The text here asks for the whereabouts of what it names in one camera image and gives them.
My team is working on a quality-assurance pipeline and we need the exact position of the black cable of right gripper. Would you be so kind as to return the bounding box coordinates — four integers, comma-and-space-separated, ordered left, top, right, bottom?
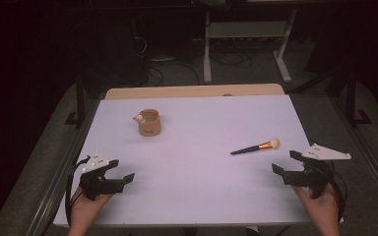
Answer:
326, 159, 347, 224

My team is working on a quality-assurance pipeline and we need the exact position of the wooden table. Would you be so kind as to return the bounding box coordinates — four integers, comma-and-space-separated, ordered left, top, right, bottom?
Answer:
104, 83, 285, 101

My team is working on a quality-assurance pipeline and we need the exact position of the makeup brush with dark handle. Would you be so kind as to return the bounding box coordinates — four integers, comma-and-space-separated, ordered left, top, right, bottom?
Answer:
229, 138, 281, 156

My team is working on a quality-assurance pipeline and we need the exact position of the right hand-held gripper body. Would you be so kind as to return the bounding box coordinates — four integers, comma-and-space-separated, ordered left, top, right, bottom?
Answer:
282, 143, 352, 200

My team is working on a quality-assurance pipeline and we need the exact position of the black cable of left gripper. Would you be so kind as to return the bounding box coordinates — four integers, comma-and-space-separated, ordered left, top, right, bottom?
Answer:
64, 154, 92, 228

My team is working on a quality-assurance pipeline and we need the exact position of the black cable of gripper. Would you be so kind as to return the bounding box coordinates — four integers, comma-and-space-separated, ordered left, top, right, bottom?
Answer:
64, 154, 92, 228
326, 159, 347, 224

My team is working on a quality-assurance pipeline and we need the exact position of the white metal desk frame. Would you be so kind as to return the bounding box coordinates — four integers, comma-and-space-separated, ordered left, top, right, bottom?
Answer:
202, 8, 299, 85

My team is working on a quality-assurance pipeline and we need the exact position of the white table mat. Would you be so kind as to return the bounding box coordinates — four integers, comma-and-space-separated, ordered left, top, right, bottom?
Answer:
52, 94, 345, 228

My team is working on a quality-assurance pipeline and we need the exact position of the person's left hand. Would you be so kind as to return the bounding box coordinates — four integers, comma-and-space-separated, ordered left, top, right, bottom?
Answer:
68, 186, 113, 228

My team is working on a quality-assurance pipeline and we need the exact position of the beige cup with small figurine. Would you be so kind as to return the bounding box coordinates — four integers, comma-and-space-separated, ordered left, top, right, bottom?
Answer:
132, 108, 162, 138

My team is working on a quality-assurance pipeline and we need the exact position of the black floor cable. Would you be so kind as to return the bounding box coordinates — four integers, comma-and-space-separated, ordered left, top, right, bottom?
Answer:
146, 60, 202, 87

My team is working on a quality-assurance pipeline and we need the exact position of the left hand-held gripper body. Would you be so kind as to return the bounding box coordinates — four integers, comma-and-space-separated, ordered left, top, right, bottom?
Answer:
78, 150, 126, 202

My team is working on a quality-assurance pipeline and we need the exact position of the person's right hand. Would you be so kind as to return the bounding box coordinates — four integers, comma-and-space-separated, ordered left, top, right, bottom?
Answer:
292, 183, 341, 228

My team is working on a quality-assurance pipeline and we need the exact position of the black metal stand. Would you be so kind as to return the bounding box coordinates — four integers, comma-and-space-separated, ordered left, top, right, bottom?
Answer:
345, 69, 374, 128
64, 72, 89, 128

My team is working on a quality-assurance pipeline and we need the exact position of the white floor cable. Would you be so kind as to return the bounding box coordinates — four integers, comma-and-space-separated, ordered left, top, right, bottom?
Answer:
150, 56, 178, 63

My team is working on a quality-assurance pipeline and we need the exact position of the metal floor rail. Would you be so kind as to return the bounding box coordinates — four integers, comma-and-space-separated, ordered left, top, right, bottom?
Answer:
327, 95, 378, 210
23, 97, 103, 236

